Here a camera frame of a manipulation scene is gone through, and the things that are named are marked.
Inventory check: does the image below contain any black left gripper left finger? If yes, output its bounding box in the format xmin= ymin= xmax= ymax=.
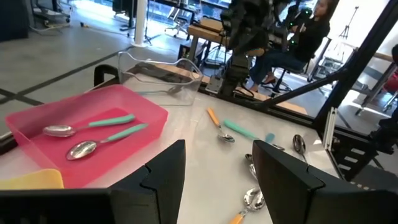
xmin=0 ymin=139 xmax=187 ymax=224

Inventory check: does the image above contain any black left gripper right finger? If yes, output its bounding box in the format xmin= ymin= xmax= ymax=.
xmin=252 ymin=139 xmax=398 ymax=224

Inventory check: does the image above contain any silver spoon orange handle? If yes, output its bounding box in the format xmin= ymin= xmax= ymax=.
xmin=228 ymin=186 xmax=266 ymax=224
xmin=206 ymin=107 xmax=236 ymax=144

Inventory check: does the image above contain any black spoon teal handle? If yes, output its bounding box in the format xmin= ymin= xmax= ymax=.
xmin=264 ymin=133 xmax=286 ymax=151
xmin=292 ymin=134 xmax=309 ymax=163

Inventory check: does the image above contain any pink plastic bin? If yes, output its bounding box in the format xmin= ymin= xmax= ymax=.
xmin=4 ymin=83 xmax=170 ymax=189

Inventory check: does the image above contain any yellow plastic bin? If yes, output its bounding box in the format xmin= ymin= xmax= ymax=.
xmin=0 ymin=168 xmax=65 ymax=190

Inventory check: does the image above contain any clear plastic bin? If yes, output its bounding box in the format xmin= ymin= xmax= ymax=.
xmin=117 ymin=51 xmax=205 ymax=106

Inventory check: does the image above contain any person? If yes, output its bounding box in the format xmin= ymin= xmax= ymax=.
xmin=248 ymin=0 xmax=331 ymax=94

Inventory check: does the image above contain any white pole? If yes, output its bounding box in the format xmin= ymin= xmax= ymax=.
xmin=130 ymin=0 xmax=150 ymax=48

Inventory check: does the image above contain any wooden table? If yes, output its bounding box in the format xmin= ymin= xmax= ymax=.
xmin=186 ymin=17 xmax=265 ymax=57

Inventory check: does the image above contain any dark cabinet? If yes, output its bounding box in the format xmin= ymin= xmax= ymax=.
xmin=0 ymin=0 xmax=30 ymax=43

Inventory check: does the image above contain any grey office chair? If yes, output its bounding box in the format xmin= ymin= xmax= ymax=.
xmin=164 ymin=6 xmax=193 ymax=38

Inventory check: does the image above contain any black bracket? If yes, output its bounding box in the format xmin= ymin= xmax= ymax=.
xmin=93 ymin=64 xmax=121 ymax=88

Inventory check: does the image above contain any black metal table frame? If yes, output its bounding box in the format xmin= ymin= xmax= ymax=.
xmin=198 ymin=0 xmax=398 ymax=183

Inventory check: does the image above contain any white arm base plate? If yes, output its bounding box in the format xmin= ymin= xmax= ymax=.
xmin=205 ymin=75 xmax=225 ymax=94

